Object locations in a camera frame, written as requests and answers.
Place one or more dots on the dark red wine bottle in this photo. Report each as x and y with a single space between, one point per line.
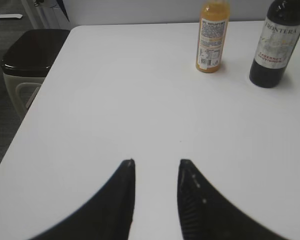
278 39

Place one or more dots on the black lidded trash bin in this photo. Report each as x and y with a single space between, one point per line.
28 61

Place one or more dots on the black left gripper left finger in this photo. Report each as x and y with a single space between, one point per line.
108 215

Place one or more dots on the orange juice bottle white cap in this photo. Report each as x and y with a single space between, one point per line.
213 23

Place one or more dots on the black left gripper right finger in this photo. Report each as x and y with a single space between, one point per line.
205 214

